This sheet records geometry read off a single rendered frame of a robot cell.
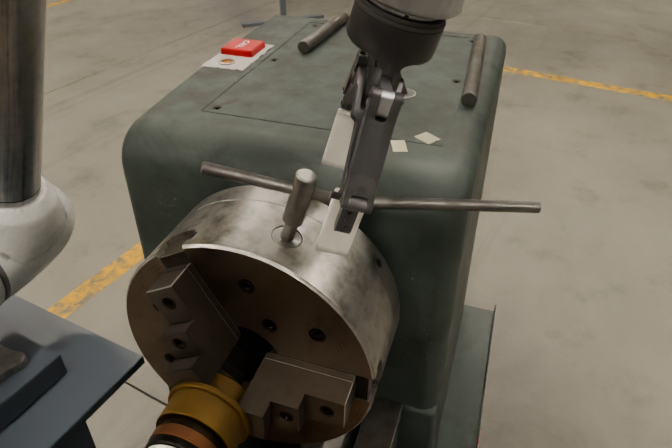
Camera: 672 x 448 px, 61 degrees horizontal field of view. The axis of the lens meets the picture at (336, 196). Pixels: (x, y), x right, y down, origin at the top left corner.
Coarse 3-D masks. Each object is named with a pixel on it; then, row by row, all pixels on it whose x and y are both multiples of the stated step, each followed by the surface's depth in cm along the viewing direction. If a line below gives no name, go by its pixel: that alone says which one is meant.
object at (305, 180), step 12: (300, 180) 55; (312, 180) 55; (300, 192) 56; (312, 192) 56; (288, 204) 57; (300, 204) 57; (288, 216) 58; (300, 216) 58; (288, 228) 59; (288, 240) 60
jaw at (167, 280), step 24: (168, 264) 62; (192, 264) 61; (168, 288) 58; (192, 288) 60; (168, 312) 60; (192, 312) 59; (216, 312) 62; (168, 336) 59; (192, 336) 58; (216, 336) 61; (240, 336) 64; (192, 360) 58; (216, 360) 60
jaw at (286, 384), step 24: (264, 360) 64; (288, 360) 64; (264, 384) 61; (288, 384) 61; (312, 384) 61; (336, 384) 61; (360, 384) 63; (264, 408) 58; (288, 408) 59; (312, 408) 61; (336, 408) 60; (264, 432) 59
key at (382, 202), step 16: (224, 176) 55; (240, 176) 55; (256, 176) 56; (288, 192) 56; (320, 192) 57; (384, 208) 57; (400, 208) 57; (416, 208) 57; (432, 208) 57; (448, 208) 57; (464, 208) 57; (480, 208) 57; (496, 208) 57; (512, 208) 57; (528, 208) 57
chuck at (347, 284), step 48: (192, 240) 60; (240, 240) 59; (144, 288) 66; (240, 288) 61; (288, 288) 58; (336, 288) 59; (144, 336) 71; (288, 336) 62; (336, 336) 60; (384, 336) 65; (288, 432) 72; (336, 432) 69
